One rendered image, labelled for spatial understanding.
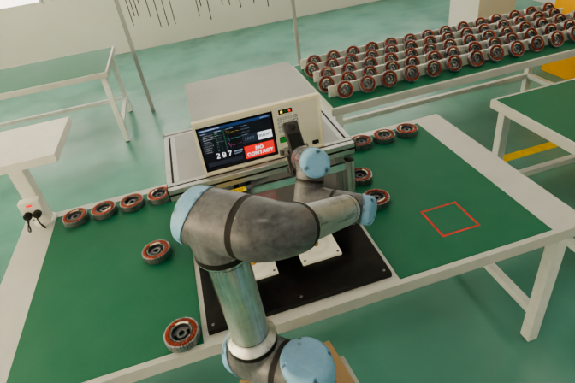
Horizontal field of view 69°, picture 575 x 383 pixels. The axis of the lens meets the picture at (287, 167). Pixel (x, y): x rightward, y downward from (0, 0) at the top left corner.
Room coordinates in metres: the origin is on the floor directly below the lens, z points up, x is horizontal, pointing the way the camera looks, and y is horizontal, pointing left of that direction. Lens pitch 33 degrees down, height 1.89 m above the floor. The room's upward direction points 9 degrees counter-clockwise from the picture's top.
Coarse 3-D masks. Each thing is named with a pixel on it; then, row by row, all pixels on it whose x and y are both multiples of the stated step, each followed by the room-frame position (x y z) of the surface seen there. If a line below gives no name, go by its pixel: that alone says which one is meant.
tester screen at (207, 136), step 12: (252, 120) 1.26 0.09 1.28; (264, 120) 1.26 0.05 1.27; (204, 132) 1.22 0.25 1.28; (216, 132) 1.23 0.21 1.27; (228, 132) 1.24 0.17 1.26; (240, 132) 1.25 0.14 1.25; (252, 132) 1.25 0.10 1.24; (204, 144) 1.22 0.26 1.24; (216, 144) 1.23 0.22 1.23; (228, 144) 1.24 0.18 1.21; (240, 144) 1.24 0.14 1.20; (228, 156) 1.24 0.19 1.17
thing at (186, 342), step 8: (176, 320) 0.90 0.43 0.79; (184, 320) 0.90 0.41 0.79; (192, 320) 0.89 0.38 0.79; (168, 328) 0.87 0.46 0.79; (176, 328) 0.88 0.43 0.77; (184, 328) 0.89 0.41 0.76; (192, 328) 0.86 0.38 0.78; (168, 336) 0.85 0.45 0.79; (176, 336) 0.86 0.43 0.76; (184, 336) 0.85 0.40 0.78; (192, 336) 0.83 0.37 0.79; (168, 344) 0.82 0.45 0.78; (176, 344) 0.81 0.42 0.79; (184, 344) 0.81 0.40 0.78; (192, 344) 0.82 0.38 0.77; (176, 352) 0.80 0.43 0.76
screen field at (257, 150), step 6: (252, 144) 1.25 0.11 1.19; (258, 144) 1.26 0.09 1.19; (264, 144) 1.26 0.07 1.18; (270, 144) 1.26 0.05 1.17; (246, 150) 1.25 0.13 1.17; (252, 150) 1.25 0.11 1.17; (258, 150) 1.26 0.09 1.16; (264, 150) 1.26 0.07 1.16; (270, 150) 1.26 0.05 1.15; (246, 156) 1.25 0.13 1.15; (252, 156) 1.25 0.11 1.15
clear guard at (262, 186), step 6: (252, 180) 1.22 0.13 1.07; (258, 180) 1.22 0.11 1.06; (264, 180) 1.21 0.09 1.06; (228, 186) 1.21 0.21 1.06; (234, 186) 1.20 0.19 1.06; (240, 186) 1.20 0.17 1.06; (246, 186) 1.19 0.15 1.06; (252, 186) 1.19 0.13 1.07; (258, 186) 1.18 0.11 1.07; (264, 186) 1.18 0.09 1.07; (270, 186) 1.17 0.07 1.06; (246, 192) 1.16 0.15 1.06; (252, 192) 1.15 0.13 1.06; (258, 192) 1.15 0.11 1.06; (264, 192) 1.14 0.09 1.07; (270, 192) 1.14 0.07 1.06; (276, 198) 1.10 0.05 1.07
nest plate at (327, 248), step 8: (320, 240) 1.17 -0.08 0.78; (328, 240) 1.16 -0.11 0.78; (312, 248) 1.14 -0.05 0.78; (320, 248) 1.13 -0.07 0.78; (328, 248) 1.12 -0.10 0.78; (336, 248) 1.12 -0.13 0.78; (304, 256) 1.10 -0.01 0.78; (312, 256) 1.09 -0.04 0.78; (320, 256) 1.09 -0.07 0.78; (328, 256) 1.08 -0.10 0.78; (304, 264) 1.07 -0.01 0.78
